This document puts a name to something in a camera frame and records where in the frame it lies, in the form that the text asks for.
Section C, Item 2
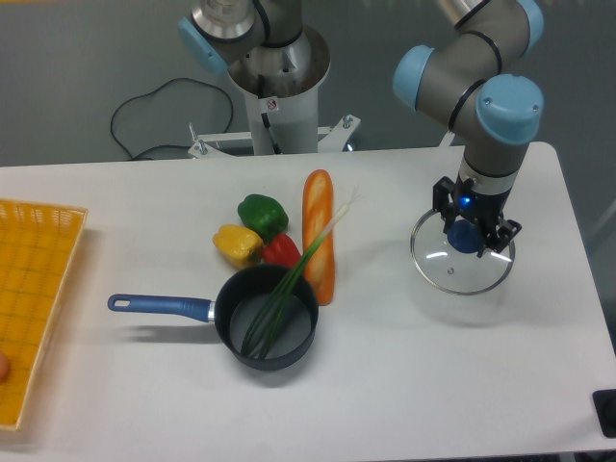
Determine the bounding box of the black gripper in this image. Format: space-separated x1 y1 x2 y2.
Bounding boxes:
432 168 521 258

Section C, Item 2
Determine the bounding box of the glass pot lid blue knob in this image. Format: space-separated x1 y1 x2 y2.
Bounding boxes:
410 211 516 295

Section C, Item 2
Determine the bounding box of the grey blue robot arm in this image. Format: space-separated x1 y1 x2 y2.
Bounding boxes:
178 1 544 255

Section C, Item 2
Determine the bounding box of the orange baguette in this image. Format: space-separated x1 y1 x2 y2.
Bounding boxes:
302 169 336 306

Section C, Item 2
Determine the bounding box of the red bell pepper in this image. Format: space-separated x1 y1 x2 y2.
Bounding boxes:
263 233 300 268

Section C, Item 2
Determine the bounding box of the green bell pepper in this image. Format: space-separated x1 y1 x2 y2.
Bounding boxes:
237 193 289 244

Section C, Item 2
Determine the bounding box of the black object table edge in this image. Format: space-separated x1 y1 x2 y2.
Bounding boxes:
592 389 616 439

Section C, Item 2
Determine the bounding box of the yellow bell pepper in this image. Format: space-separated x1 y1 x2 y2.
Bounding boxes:
212 224 264 269

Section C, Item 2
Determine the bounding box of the green spring onion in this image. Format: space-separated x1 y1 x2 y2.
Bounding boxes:
240 188 360 359

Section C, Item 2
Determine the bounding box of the yellow wicker basket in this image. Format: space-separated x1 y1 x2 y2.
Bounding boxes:
1 199 88 431

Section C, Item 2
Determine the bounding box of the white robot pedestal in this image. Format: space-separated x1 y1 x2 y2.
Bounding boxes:
187 26 363 158

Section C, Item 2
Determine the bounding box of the dark saucepan blue handle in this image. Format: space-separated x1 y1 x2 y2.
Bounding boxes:
107 264 319 372

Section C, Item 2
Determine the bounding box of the black floor cable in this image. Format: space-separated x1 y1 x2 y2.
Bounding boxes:
110 77 235 161

